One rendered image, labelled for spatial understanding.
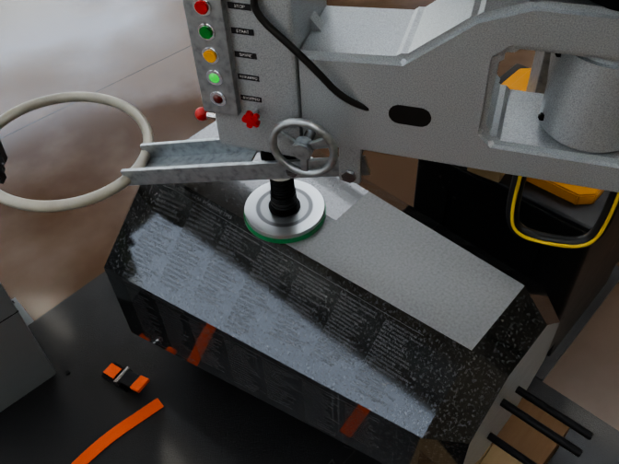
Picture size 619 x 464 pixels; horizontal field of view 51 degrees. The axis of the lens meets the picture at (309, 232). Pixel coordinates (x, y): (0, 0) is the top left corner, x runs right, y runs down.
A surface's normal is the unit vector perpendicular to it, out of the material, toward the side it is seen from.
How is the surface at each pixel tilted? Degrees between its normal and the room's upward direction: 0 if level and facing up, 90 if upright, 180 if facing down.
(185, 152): 90
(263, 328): 45
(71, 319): 0
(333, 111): 90
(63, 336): 0
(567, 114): 90
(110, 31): 0
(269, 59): 90
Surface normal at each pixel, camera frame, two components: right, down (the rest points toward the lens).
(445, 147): -0.30, 0.71
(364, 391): -0.47, -0.07
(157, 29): -0.04, -0.68
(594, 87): -0.52, 0.64
